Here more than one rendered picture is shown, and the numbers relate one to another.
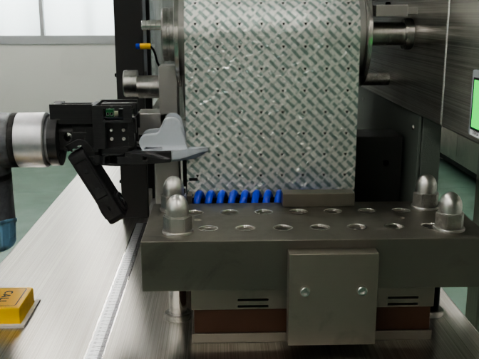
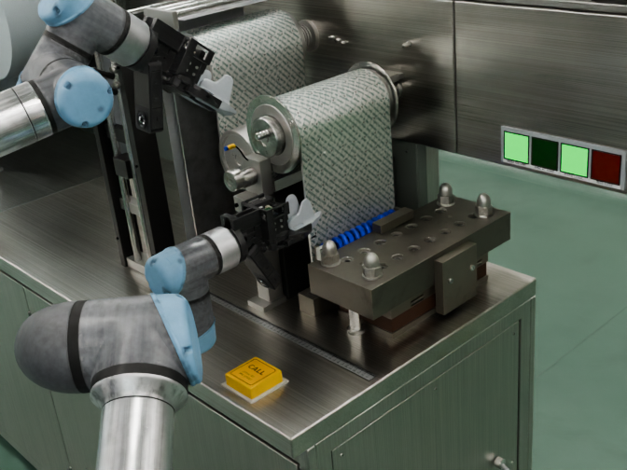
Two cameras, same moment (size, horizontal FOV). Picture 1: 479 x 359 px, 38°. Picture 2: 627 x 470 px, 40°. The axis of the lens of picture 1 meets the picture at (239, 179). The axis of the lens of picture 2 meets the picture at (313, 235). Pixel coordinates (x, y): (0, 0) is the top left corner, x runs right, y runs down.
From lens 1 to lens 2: 1.12 m
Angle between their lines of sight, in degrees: 38
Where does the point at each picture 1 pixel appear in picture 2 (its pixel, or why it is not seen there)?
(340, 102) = (383, 151)
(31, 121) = (226, 238)
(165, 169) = not seen: hidden behind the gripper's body
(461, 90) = (482, 134)
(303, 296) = (449, 283)
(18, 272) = not seen: hidden behind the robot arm
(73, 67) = not seen: outside the picture
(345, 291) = (465, 271)
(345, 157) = (388, 186)
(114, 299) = (299, 340)
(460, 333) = (494, 270)
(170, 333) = (370, 340)
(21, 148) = (228, 260)
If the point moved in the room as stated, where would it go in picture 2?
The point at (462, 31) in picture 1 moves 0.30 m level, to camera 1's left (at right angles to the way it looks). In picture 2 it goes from (477, 100) to (362, 145)
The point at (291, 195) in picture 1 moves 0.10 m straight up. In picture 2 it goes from (384, 225) to (382, 176)
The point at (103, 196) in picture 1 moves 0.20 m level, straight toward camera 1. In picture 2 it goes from (271, 272) to (363, 298)
